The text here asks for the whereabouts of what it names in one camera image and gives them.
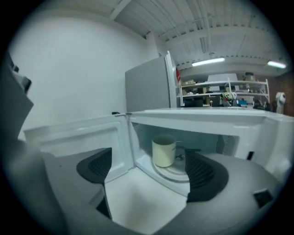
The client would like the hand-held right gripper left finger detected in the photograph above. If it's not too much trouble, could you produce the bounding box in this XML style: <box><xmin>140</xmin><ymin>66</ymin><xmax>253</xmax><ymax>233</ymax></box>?
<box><xmin>19</xmin><ymin>137</ymin><xmax>113</xmax><ymax>232</ymax></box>

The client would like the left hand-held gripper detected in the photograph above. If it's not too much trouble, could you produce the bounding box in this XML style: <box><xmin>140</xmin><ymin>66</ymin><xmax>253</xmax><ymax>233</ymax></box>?
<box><xmin>0</xmin><ymin>52</ymin><xmax>34</xmax><ymax>144</ymax></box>

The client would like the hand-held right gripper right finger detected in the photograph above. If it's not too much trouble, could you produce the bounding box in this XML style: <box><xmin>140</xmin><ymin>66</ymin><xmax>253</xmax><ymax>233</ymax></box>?
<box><xmin>184</xmin><ymin>147</ymin><xmax>284</xmax><ymax>222</ymax></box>

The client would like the white microwave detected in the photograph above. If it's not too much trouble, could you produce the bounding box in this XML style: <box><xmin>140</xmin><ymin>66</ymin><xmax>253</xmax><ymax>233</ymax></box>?
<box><xmin>23</xmin><ymin>107</ymin><xmax>294</xmax><ymax>198</ymax></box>

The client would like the cream cup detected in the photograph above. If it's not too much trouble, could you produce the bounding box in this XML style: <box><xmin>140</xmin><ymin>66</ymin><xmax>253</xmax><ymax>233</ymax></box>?
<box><xmin>152</xmin><ymin>134</ymin><xmax>177</xmax><ymax>168</ymax></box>

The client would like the glass turntable plate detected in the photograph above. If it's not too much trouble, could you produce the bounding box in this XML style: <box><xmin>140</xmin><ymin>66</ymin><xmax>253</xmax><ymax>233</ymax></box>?
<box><xmin>150</xmin><ymin>157</ymin><xmax>191</xmax><ymax>184</ymax></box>

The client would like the black box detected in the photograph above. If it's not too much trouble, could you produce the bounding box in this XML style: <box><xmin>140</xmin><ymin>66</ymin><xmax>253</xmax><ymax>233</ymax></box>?
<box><xmin>209</xmin><ymin>93</ymin><xmax>222</xmax><ymax>107</ymax></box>

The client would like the white mannequin figure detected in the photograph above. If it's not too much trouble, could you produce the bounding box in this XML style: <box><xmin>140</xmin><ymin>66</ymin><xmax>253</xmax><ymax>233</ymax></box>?
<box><xmin>275</xmin><ymin>91</ymin><xmax>287</xmax><ymax>113</ymax></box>

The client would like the white metal shelving rack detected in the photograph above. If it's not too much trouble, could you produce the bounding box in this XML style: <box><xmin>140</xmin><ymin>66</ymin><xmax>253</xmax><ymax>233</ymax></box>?
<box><xmin>179</xmin><ymin>77</ymin><xmax>270</xmax><ymax>108</ymax></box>

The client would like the large white tub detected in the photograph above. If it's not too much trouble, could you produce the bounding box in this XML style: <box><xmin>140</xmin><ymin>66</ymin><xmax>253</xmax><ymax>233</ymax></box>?
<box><xmin>207</xmin><ymin>73</ymin><xmax>238</xmax><ymax>83</ymax></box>

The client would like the white refrigerator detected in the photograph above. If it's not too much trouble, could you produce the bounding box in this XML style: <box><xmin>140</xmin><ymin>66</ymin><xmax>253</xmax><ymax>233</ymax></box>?
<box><xmin>124</xmin><ymin>50</ymin><xmax>182</xmax><ymax>114</ymax></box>

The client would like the short ceiling light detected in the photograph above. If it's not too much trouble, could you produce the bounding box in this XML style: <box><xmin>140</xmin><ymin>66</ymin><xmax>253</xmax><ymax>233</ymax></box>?
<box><xmin>266</xmin><ymin>60</ymin><xmax>287</xmax><ymax>69</ymax></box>

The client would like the long ceiling light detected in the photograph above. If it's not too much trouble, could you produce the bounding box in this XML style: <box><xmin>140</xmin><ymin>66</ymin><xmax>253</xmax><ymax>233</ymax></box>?
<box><xmin>191</xmin><ymin>57</ymin><xmax>226</xmax><ymax>67</ymax></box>

